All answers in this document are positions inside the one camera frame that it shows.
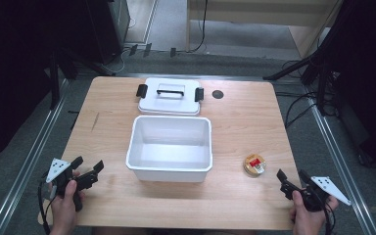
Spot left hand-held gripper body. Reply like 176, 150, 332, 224
45, 158, 99, 212

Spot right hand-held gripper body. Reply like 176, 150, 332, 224
279, 175, 353, 213

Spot round gold tin red label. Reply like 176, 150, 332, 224
242, 153, 267, 178

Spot white plastic storage box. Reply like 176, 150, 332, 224
125, 114, 213, 183

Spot white box lid black handle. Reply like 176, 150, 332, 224
135, 76, 206, 117

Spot person's right hand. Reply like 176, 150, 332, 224
289, 189, 340, 235

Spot person's left hand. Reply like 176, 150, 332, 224
47, 169, 86, 235

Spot black tripod stand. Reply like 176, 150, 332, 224
47, 45, 116, 111
262, 0, 360, 117

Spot black cabinet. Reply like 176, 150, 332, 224
86, 0, 131, 66

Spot light wooden furniture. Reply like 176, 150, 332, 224
185, 0, 344, 59

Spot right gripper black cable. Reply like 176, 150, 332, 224
319, 195, 338, 235

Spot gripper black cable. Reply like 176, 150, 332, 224
36, 177, 57, 235
319, 195, 338, 235

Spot silver metal floor rail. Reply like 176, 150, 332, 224
303, 85, 376, 235
0, 77, 71, 235

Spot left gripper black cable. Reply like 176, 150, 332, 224
36, 177, 57, 235

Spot black floor cables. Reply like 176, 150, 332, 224
273, 60, 341, 130

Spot black hanging cable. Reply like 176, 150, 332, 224
189, 0, 210, 54

